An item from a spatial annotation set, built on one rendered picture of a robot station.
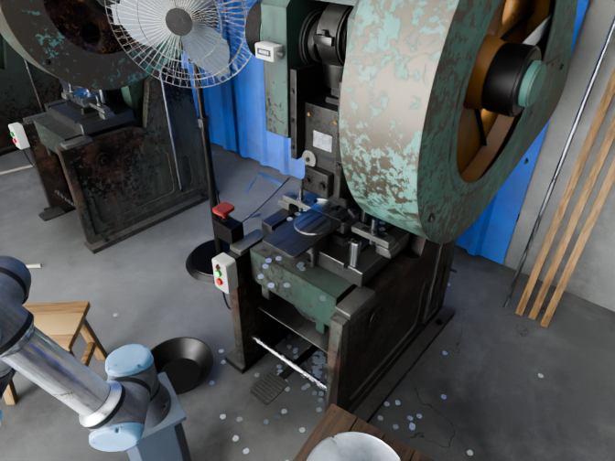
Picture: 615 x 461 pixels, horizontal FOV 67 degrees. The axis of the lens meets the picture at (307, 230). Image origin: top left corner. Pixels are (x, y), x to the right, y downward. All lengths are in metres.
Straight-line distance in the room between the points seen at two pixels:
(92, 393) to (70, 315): 0.89
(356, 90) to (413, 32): 0.14
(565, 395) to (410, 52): 1.75
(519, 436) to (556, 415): 0.20
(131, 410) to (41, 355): 0.26
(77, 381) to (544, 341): 1.98
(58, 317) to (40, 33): 1.15
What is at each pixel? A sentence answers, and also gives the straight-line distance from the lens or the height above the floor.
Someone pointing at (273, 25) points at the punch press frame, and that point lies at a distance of 1.39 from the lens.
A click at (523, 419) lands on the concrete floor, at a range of 2.14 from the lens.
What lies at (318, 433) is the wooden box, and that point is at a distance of 1.52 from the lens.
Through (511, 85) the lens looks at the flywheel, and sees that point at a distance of 1.12.
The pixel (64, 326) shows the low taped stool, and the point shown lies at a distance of 2.01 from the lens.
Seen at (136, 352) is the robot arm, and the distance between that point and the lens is 1.35.
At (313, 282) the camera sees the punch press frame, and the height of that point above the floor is 0.64.
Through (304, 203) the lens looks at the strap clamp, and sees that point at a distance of 1.70.
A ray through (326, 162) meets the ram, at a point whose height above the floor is 1.00.
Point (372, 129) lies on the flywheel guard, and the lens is 0.89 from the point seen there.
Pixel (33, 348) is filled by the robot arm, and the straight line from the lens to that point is 1.12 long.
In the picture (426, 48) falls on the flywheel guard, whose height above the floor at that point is 1.46.
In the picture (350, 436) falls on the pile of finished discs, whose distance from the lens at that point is 1.48.
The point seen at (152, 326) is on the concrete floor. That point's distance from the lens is 2.36.
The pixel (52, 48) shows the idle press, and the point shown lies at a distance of 2.34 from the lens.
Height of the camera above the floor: 1.65
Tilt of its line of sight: 35 degrees down
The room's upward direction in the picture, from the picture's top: 1 degrees clockwise
